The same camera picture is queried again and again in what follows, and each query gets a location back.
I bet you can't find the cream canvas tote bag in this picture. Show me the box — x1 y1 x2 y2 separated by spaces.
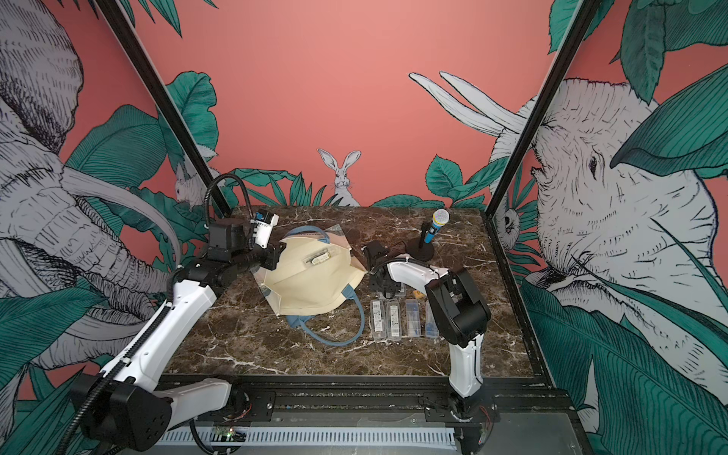
252 224 366 347

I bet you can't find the clear compass set case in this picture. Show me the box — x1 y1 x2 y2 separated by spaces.
387 301 402 341

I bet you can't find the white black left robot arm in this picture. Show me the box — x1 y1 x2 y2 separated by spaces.
55 210 283 454

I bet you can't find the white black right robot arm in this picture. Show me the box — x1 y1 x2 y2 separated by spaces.
362 240 491 399

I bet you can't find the blue toy microphone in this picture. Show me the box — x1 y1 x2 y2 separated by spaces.
423 209 449 244

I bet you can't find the white ventilation grille strip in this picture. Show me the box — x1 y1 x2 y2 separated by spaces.
152 425 457 449

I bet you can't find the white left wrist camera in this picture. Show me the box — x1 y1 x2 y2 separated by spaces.
251 210 279 248

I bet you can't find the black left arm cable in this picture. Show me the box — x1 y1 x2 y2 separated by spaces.
203 173 256 223

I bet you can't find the black left frame post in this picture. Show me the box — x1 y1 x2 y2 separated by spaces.
89 1 219 207

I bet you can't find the black frame post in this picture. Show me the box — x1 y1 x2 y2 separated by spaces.
484 0 604 217
89 1 219 207

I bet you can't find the black right frame post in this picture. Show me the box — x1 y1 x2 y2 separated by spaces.
484 0 604 217

